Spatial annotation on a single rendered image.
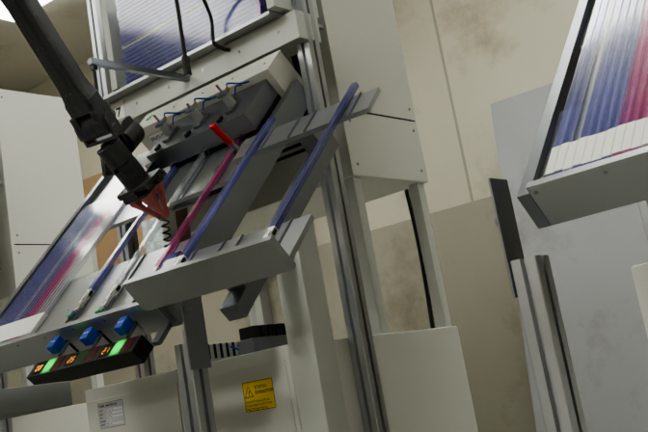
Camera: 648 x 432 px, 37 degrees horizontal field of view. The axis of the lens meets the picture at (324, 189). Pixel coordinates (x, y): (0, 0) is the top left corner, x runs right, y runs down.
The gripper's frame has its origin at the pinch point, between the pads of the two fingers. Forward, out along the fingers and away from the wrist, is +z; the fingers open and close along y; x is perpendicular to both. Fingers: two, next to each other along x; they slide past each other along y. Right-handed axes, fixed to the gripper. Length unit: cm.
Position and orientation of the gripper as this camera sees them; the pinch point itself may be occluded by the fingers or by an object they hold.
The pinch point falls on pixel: (163, 214)
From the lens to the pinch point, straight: 216.8
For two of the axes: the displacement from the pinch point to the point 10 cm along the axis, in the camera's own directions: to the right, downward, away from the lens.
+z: 5.5, 7.7, 3.3
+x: -3.7, 5.8, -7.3
